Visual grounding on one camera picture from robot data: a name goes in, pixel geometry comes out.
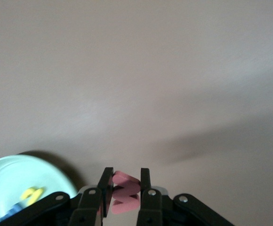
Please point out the green round plate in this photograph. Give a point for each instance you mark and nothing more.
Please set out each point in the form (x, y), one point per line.
(16, 174)

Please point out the reddish pink letter w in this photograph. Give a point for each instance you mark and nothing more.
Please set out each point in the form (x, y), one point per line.
(124, 191)

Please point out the yellow lowercase h letter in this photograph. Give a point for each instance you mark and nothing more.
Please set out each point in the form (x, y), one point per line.
(33, 194)

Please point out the light blue lowercase m letter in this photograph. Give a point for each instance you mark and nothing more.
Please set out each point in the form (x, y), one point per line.
(15, 209)

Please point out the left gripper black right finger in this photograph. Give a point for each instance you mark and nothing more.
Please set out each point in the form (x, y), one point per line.
(155, 209)

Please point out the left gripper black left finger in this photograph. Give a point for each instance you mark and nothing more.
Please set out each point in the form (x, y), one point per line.
(84, 209)

